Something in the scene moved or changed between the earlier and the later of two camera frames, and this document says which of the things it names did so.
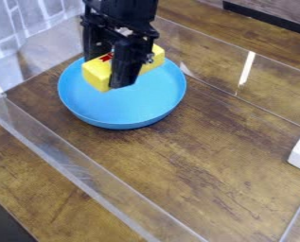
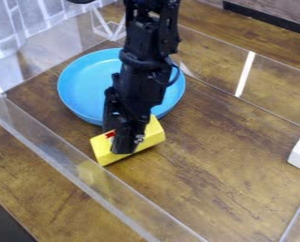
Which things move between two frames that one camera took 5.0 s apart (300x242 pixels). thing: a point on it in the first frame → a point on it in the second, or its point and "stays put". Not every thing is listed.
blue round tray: [136, 106] stays put
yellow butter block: [98, 69] → [101, 143]
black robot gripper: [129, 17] → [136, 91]
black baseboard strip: [267, 18] stays put
